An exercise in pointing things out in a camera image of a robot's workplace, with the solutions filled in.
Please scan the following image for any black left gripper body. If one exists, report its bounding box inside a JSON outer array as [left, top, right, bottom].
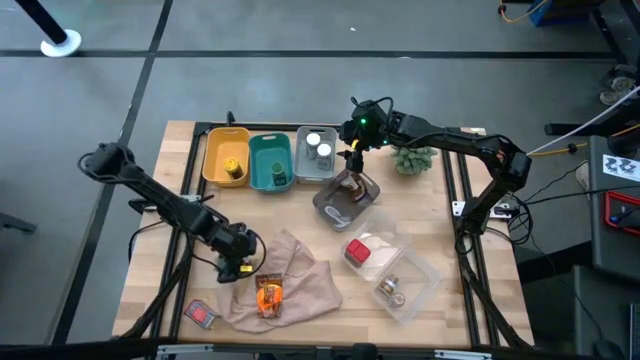
[[214, 223, 259, 269]]

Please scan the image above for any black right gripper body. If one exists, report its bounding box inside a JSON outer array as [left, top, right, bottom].
[[338, 98, 399, 151]]

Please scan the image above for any red packet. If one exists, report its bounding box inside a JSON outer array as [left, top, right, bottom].
[[183, 298, 219, 331]]

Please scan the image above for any green-lid spice jar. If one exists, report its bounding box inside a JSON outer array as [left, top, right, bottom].
[[271, 160, 290, 187]]

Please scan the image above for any beige cloth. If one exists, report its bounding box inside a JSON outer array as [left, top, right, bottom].
[[214, 229, 344, 335]]

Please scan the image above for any yellow-lid spice jar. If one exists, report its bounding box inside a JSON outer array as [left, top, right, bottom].
[[223, 156, 246, 181]]

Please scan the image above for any red-lid spice tin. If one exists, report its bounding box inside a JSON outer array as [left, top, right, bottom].
[[344, 238, 373, 269]]

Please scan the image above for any light grey plastic bin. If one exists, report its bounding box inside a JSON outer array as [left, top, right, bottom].
[[294, 125, 338, 185]]

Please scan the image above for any green artificial plant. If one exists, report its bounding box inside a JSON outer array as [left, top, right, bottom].
[[390, 144, 439, 176]]

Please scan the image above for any smoky translucent plastic bin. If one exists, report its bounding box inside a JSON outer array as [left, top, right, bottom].
[[312, 167, 381, 233]]

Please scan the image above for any teal plastic bin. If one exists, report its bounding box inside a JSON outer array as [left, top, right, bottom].
[[248, 132, 296, 195]]

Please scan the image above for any clear plastic bin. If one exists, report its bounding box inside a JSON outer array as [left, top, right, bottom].
[[372, 248, 442, 324], [341, 212, 409, 282]]

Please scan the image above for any yellow plastic bin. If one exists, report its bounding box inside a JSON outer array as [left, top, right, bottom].
[[201, 126, 252, 189]]

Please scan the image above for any black rounded object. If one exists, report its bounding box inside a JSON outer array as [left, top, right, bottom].
[[351, 342, 380, 360]]

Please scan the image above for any black rig crossbar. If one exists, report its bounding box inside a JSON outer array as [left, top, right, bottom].
[[0, 337, 591, 360]]

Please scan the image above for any black desk leg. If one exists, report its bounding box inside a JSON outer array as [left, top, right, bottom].
[[543, 97, 640, 137]]

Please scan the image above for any blue box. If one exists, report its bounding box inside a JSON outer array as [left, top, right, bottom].
[[528, 0, 604, 27]]

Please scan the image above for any grey chair leg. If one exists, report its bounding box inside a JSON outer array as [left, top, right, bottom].
[[0, 212, 39, 235]]

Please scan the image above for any person's shoe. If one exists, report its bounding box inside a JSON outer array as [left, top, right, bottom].
[[599, 64, 640, 106]]

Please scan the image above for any red-framed device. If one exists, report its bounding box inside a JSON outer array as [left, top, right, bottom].
[[603, 189, 640, 237]]

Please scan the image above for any white printed sticker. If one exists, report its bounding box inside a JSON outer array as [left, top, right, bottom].
[[602, 153, 640, 183]]

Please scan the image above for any black pole with white base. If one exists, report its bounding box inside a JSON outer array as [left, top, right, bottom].
[[9, 0, 83, 58]]

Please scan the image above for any dark grey low cabinet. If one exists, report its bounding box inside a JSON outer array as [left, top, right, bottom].
[[572, 264, 640, 360]]

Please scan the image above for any black computer mouse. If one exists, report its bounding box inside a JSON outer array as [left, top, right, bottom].
[[592, 338, 626, 360]]

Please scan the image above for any black cable bundle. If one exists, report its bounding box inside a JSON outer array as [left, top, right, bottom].
[[452, 219, 534, 349], [119, 219, 199, 342]]

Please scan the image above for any black aluminium table frame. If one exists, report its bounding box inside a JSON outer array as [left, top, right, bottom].
[[114, 119, 534, 351]]

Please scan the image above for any silver bracket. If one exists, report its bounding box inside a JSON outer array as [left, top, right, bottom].
[[433, 349, 494, 360], [157, 343, 216, 360]]

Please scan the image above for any yellow cable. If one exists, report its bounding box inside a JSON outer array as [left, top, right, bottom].
[[497, 0, 549, 24]]

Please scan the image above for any white cable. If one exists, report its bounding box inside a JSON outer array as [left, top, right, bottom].
[[527, 85, 640, 156]]

